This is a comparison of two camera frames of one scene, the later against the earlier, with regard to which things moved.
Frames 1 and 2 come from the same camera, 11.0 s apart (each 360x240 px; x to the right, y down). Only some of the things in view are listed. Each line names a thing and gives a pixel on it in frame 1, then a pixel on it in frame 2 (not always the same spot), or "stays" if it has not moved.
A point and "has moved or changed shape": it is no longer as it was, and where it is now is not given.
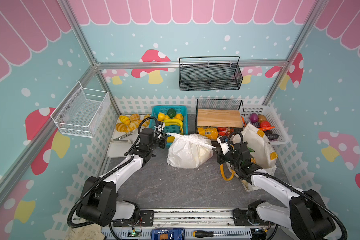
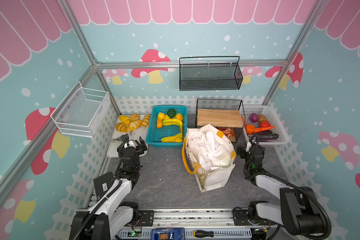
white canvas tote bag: (263, 154) to (209, 155)
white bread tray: (122, 143) stays
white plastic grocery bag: (189, 150) has moved or changed shape
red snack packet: (225, 131) stays
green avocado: (171, 113) stays
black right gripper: (225, 148) to (252, 148)
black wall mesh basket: (209, 76) stays
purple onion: (254, 117) stays
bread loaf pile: (132, 123) stays
